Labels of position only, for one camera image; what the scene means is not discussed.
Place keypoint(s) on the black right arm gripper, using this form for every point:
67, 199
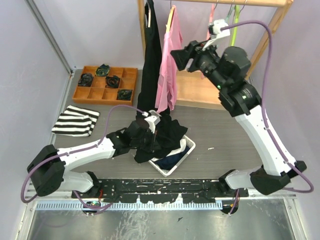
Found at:
182, 56

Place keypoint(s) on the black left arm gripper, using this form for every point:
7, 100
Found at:
149, 149

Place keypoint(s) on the plain black t shirt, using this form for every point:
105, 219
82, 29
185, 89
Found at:
168, 135

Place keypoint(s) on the navy blue t shirt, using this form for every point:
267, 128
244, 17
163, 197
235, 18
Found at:
169, 162

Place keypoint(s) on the white t shirt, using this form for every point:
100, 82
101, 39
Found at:
183, 144

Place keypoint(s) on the pink hanger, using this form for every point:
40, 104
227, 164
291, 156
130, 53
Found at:
211, 21

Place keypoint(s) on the mint green hanger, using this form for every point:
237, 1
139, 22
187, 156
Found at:
230, 12

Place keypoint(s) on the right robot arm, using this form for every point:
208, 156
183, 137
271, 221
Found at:
244, 104

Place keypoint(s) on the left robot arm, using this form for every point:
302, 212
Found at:
52, 168

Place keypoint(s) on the pink t shirt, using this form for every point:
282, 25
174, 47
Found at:
167, 90

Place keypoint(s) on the yellow hanger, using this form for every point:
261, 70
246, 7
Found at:
170, 17

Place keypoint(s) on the black printed t shirt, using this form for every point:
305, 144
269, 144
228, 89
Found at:
153, 58

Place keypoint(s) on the white perforated plastic basket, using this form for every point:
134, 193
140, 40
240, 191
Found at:
190, 143

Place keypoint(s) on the wooden clothes rack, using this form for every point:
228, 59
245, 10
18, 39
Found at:
194, 92

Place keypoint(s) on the rolled dark sock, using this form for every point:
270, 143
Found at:
85, 80
103, 70
124, 94
112, 81

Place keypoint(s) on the orange wooden compartment tray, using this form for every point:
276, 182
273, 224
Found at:
100, 94

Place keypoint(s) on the black white striped cloth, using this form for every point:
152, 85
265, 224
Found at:
76, 122

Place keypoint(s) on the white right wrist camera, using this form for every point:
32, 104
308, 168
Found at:
218, 34

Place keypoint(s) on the grey slotted cable duct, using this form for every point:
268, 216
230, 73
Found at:
73, 205

